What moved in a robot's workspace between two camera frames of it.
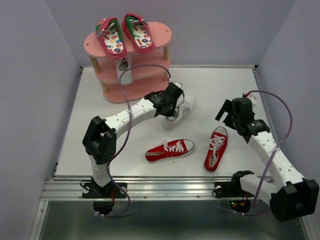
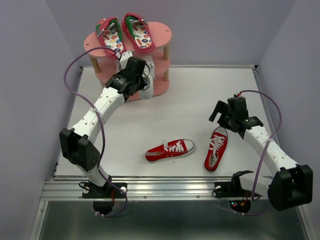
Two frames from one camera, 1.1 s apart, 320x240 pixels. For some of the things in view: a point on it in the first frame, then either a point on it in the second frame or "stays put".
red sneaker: [170, 149] stays put
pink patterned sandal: [136, 29] stays put
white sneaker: [184, 106] to [148, 77]
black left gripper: [170, 113] to [142, 83]
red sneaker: [219, 139] stays put
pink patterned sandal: [109, 32] stays put
